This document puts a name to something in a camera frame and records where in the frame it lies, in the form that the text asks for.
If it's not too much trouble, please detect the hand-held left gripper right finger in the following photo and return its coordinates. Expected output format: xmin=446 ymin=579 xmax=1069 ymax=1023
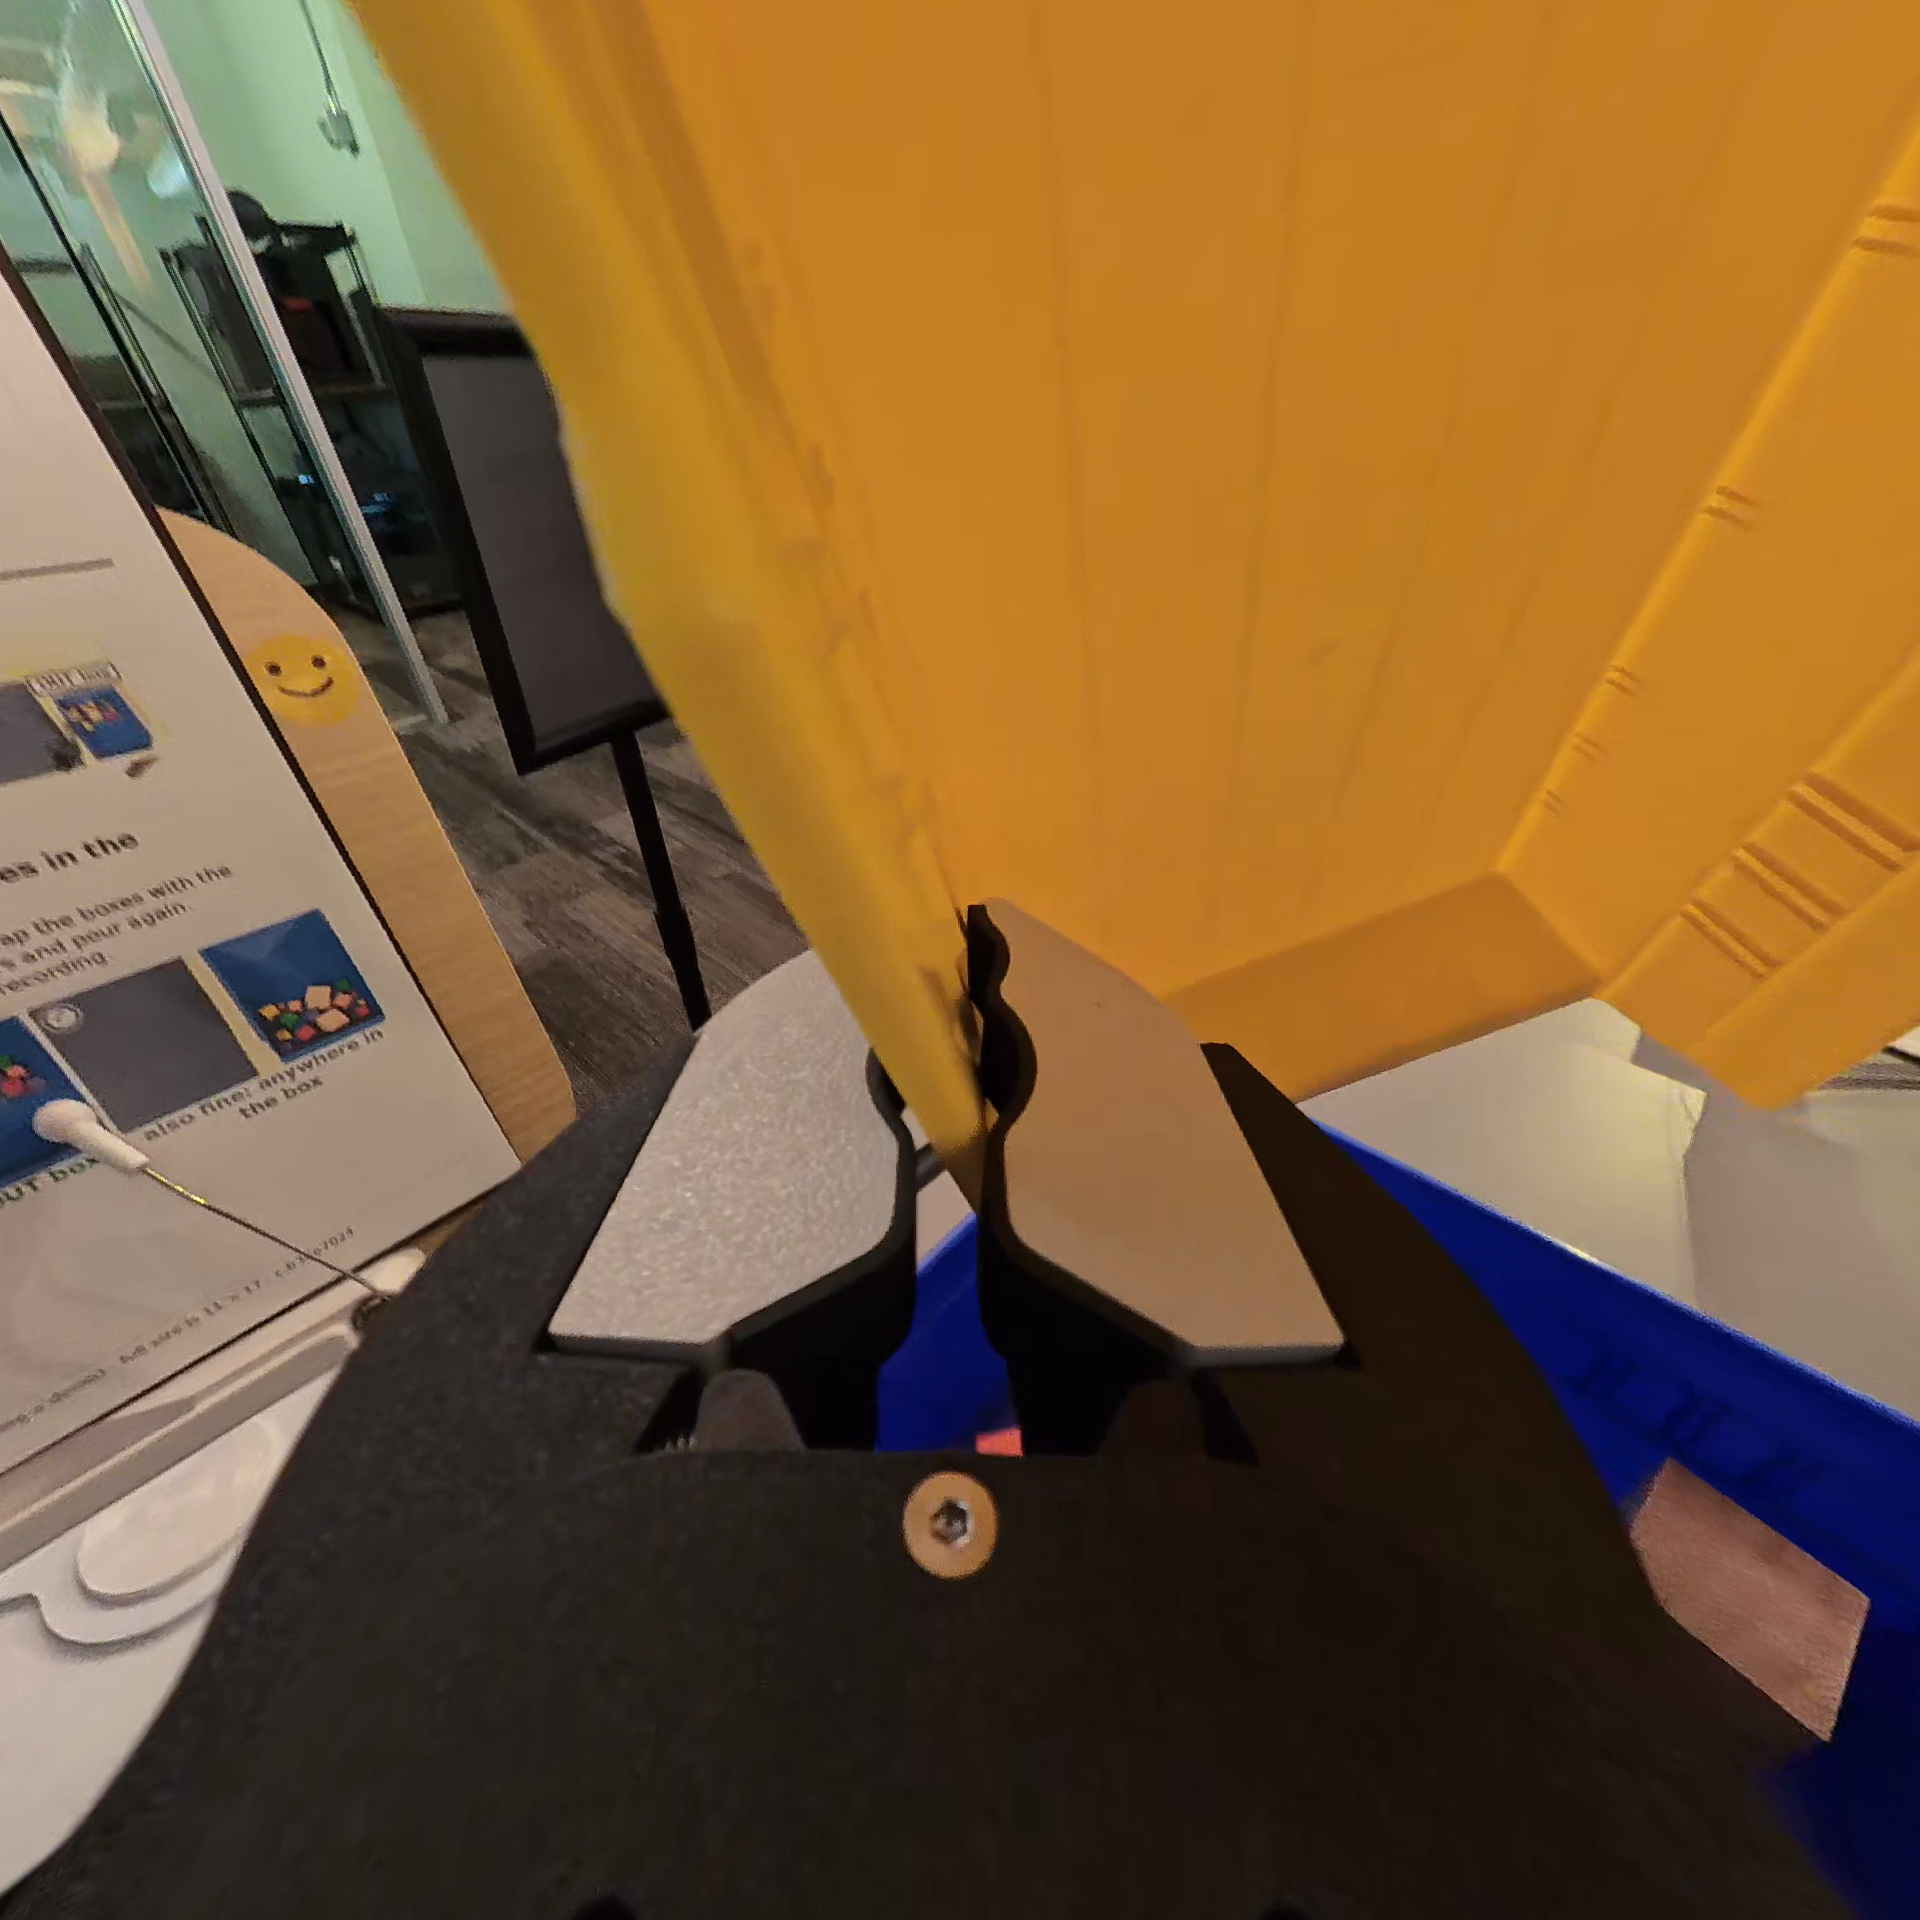
xmin=963 ymin=900 xmax=1345 ymax=1453

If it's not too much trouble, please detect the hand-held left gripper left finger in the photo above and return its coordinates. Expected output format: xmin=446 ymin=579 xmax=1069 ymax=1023
xmin=544 ymin=943 xmax=920 ymax=1453

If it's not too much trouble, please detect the blue plastic box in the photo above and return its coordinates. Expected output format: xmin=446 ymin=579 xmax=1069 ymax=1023
xmin=877 ymin=1118 xmax=1920 ymax=1920

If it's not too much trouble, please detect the pile of coloured wooden cubes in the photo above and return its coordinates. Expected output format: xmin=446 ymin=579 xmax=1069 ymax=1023
xmin=1627 ymin=1457 xmax=1871 ymax=1742

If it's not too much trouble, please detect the yellow plastic box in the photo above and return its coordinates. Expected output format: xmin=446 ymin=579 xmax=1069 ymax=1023
xmin=344 ymin=0 xmax=1920 ymax=1203

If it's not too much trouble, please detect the rounded wooden board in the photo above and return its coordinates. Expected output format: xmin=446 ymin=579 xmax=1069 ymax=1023
xmin=158 ymin=507 xmax=577 ymax=1164

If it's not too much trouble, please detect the dark framed floor panel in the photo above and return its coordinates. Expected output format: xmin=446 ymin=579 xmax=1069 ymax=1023
xmin=407 ymin=304 xmax=720 ymax=1032

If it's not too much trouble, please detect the yellow smiley sticker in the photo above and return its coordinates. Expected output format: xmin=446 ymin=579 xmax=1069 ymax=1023
xmin=243 ymin=630 xmax=365 ymax=731

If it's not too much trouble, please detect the white stand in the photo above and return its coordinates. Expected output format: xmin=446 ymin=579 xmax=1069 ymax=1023
xmin=0 ymin=1240 xmax=435 ymax=1652

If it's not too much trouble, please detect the printed instruction poster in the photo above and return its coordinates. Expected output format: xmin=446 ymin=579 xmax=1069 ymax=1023
xmin=0 ymin=246 xmax=522 ymax=1479

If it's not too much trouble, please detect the black shelf rack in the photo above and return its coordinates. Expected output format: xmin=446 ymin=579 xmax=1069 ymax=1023
xmin=158 ymin=221 xmax=458 ymax=617

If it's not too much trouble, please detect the glass door with metal frame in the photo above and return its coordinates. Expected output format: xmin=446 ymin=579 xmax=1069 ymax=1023
xmin=0 ymin=0 xmax=451 ymax=729

